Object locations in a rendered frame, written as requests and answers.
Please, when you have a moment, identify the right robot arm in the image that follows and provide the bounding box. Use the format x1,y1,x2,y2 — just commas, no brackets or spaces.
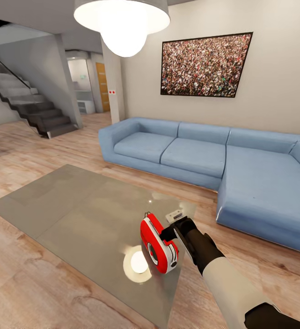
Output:
159,209,300,329

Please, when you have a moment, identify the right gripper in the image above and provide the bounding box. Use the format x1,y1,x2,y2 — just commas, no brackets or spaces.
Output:
159,220,178,242

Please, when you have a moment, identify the radio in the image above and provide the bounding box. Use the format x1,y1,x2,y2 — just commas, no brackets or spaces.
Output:
140,213,179,274

